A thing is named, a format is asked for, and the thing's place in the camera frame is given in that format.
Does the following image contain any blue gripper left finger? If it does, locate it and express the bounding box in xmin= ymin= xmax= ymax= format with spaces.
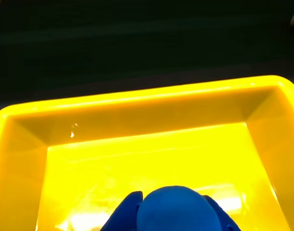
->
xmin=100 ymin=191 xmax=144 ymax=231

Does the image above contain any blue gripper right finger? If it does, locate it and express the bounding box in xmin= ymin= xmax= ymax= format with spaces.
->
xmin=203 ymin=194 xmax=243 ymax=231

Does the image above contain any blue ball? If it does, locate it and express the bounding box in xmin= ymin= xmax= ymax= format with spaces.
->
xmin=137 ymin=185 xmax=221 ymax=231

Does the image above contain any yellow plastic bin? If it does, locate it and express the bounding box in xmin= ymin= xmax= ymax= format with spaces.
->
xmin=0 ymin=75 xmax=294 ymax=231

